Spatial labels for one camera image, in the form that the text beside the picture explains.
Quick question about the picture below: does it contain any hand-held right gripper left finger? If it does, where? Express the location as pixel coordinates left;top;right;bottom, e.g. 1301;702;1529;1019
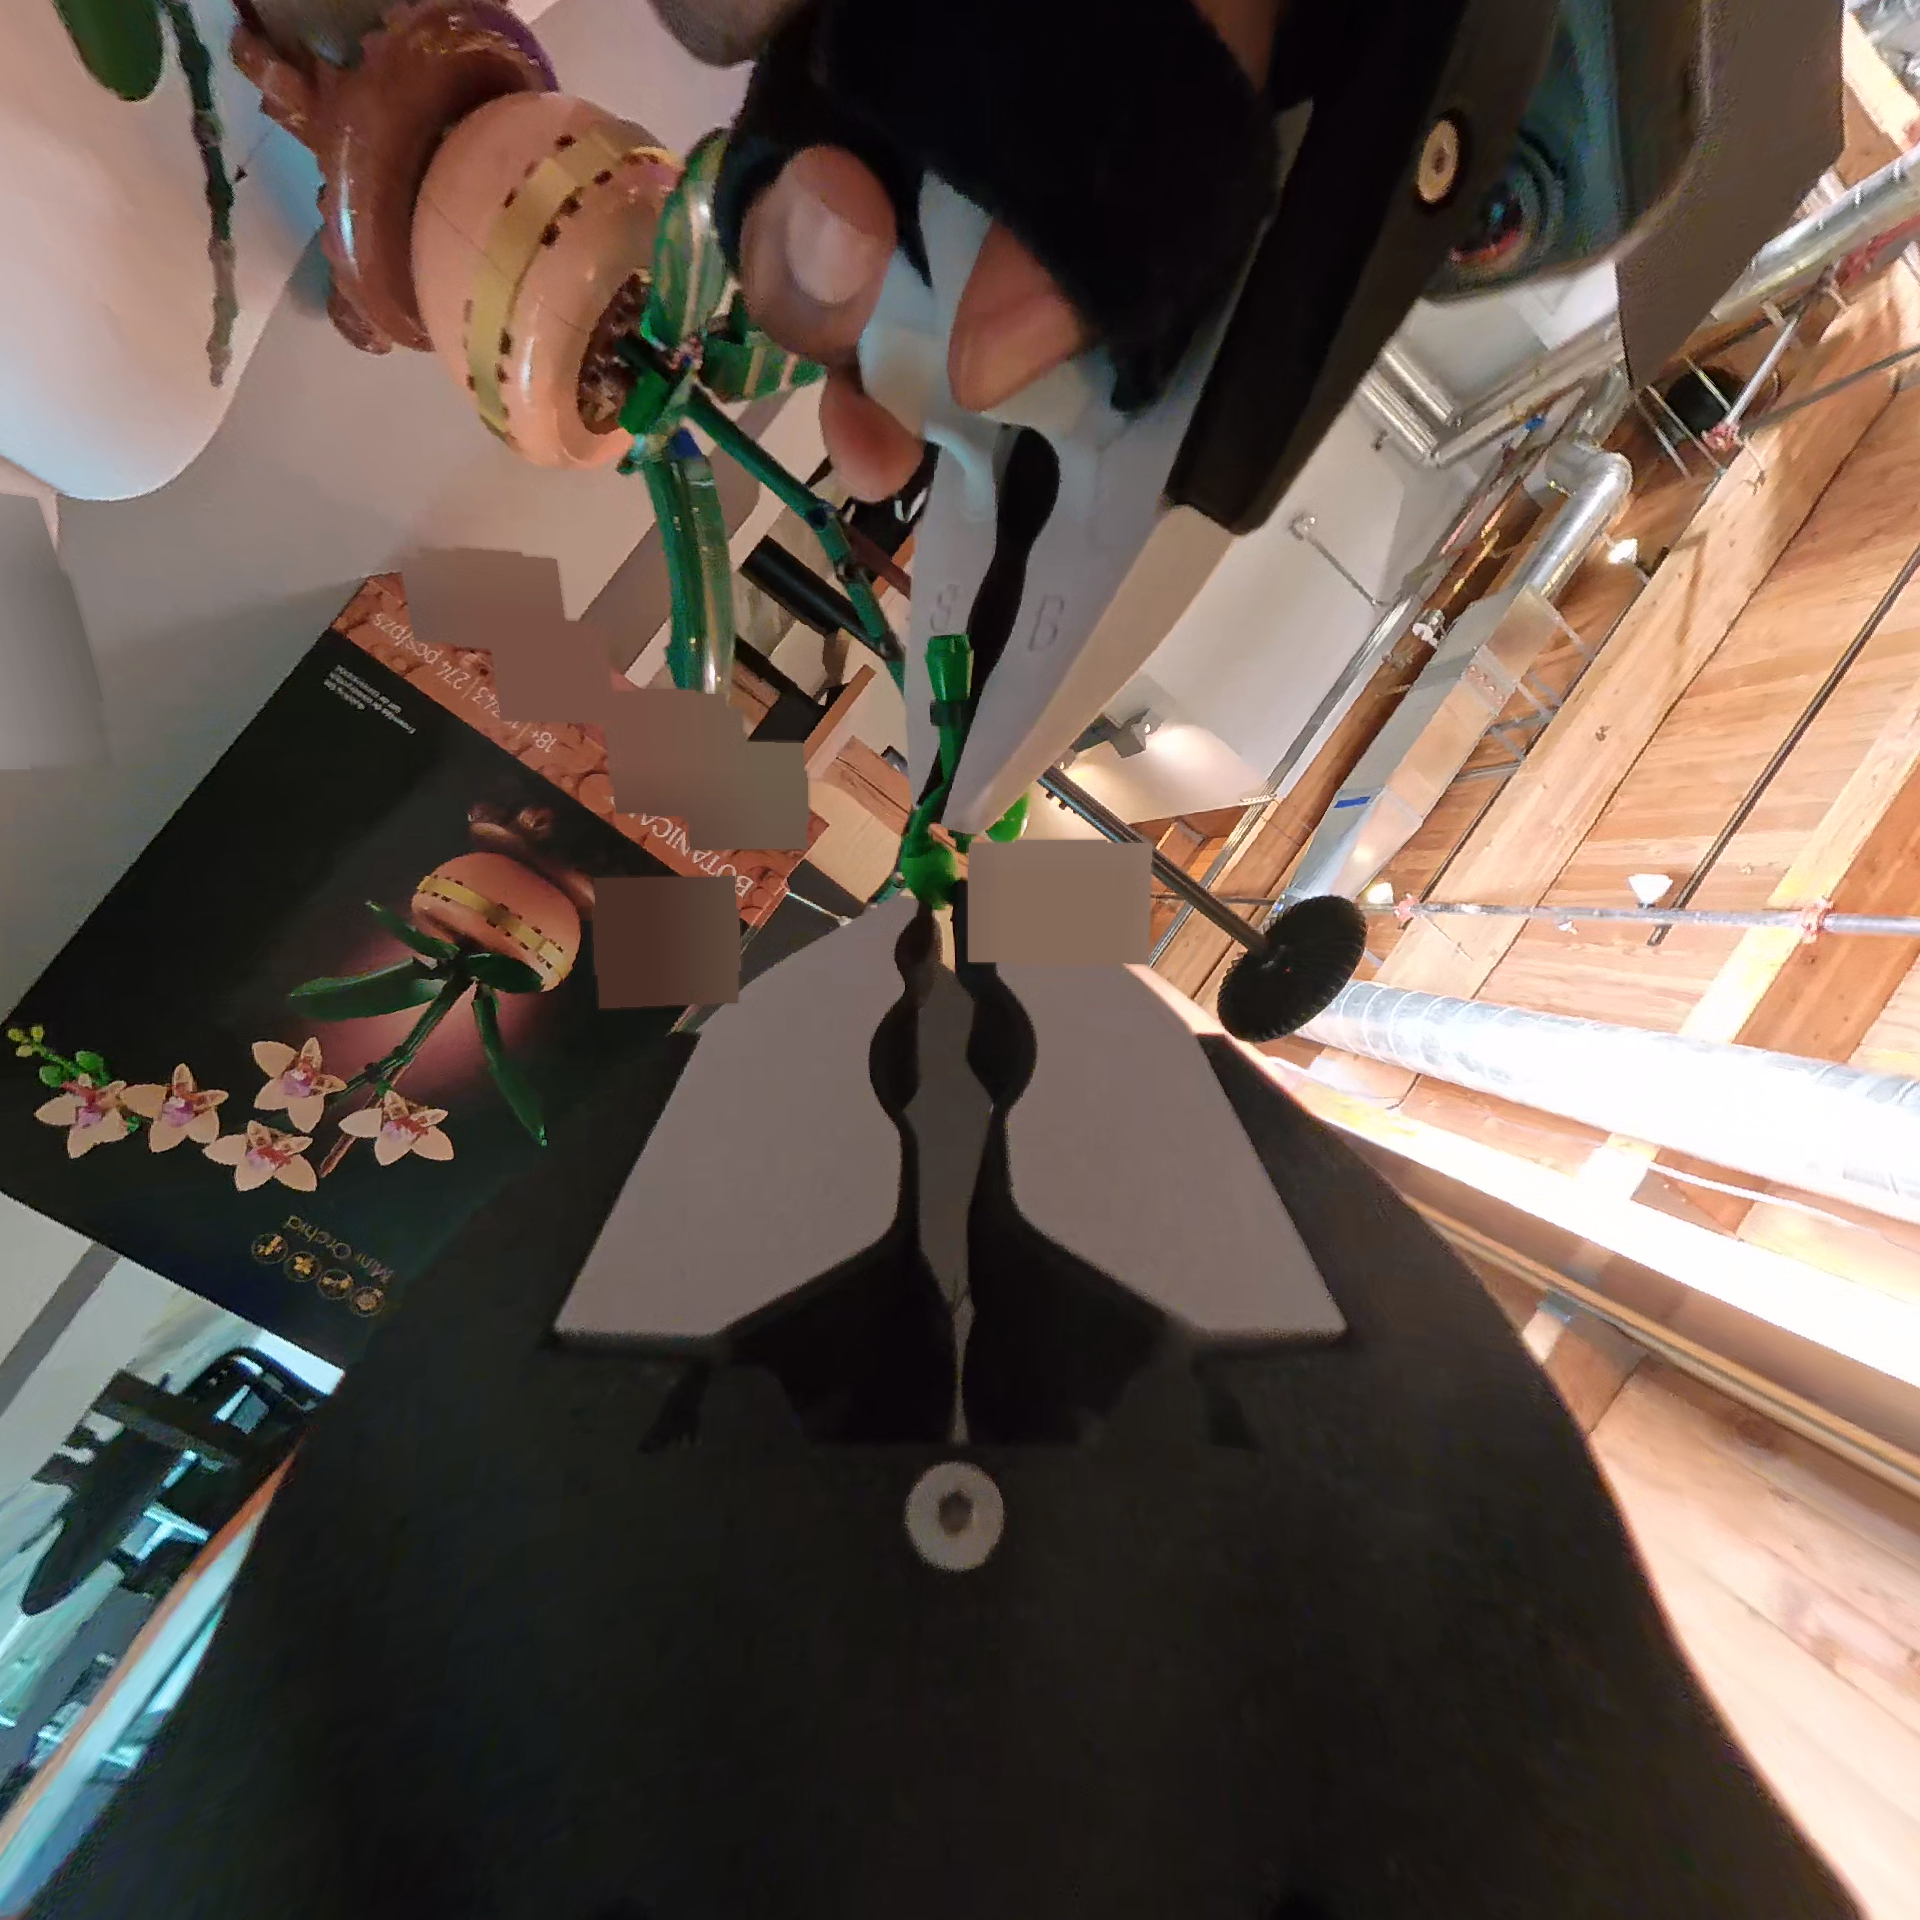
551;896;944;1342

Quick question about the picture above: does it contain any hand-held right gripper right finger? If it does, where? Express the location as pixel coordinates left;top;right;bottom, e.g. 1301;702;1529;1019
970;966;1346;1342

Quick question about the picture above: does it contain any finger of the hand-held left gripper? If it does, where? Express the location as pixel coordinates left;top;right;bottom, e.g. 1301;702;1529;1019
949;433;1249;838
902;435;1008;760

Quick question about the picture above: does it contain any green toy stem with bud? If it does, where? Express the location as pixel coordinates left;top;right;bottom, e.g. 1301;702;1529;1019
896;634;1038;865

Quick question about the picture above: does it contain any person's left hand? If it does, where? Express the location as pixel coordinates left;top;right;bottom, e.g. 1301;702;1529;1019
735;142;1087;505

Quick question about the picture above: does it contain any black rod with toothed wheel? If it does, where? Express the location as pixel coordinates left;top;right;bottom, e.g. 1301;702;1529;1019
1036;766;1369;1046

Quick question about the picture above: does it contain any toy brick orchid pot model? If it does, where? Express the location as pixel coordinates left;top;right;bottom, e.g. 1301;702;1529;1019
231;0;916;707

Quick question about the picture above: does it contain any dark toy orchid set box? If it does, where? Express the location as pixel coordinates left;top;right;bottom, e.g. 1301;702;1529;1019
0;570;820;1369

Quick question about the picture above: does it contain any white paper sheet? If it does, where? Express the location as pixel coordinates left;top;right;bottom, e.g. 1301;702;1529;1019
0;0;327;502

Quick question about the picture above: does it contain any green toy leaf with stem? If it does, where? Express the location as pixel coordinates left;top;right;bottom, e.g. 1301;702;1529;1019
52;0;248;388

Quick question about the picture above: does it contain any silver ventilation duct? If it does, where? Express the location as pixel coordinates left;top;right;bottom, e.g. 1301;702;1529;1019
1286;979;1920;1222

